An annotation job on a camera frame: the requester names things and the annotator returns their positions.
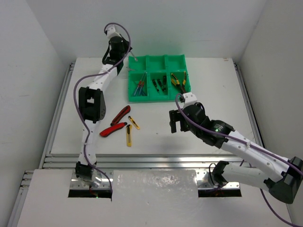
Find black green precision screwdriver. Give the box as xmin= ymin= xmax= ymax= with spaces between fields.
xmin=157 ymin=79 xmax=165 ymax=92

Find large yellow box cutter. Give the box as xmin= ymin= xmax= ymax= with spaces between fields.
xmin=126 ymin=124 xmax=132 ymax=147

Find green six-compartment bin tray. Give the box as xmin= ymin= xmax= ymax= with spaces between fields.
xmin=128 ymin=55 xmax=191 ymax=103

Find small yellow box cutter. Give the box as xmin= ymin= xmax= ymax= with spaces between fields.
xmin=128 ymin=116 xmax=140 ymax=130

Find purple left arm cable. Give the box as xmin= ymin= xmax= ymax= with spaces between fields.
xmin=73 ymin=22 xmax=132 ymax=193

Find black red utility knife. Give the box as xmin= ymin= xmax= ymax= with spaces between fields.
xmin=110 ymin=105 xmax=131 ymax=126

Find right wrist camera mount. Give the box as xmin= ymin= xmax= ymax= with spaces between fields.
xmin=179 ymin=92 xmax=197 ymax=108

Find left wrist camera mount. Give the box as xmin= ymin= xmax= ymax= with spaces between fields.
xmin=105 ymin=25 xmax=120 ymax=40

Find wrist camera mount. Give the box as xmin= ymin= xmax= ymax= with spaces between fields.
xmin=179 ymin=92 xmax=197 ymax=108
xmin=105 ymin=25 xmax=120 ymax=40

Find small silver wrench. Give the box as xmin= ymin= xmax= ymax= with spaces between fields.
xmin=130 ymin=52 xmax=138 ymax=62

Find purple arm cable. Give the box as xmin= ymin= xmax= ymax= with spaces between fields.
xmin=73 ymin=22 xmax=132 ymax=193
xmin=175 ymin=93 xmax=303 ymax=227

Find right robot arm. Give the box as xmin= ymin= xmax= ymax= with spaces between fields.
xmin=169 ymin=103 xmax=303 ymax=204

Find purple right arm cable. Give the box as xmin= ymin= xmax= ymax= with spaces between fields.
xmin=175 ymin=93 xmax=303 ymax=227

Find yellow needle nose pliers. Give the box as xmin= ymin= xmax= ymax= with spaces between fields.
xmin=181 ymin=71 xmax=187 ymax=94

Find yellow handled pliers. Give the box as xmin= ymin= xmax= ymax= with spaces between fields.
xmin=170 ymin=73 xmax=181 ymax=89

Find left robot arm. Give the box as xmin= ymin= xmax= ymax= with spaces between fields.
xmin=75 ymin=33 xmax=131 ymax=181

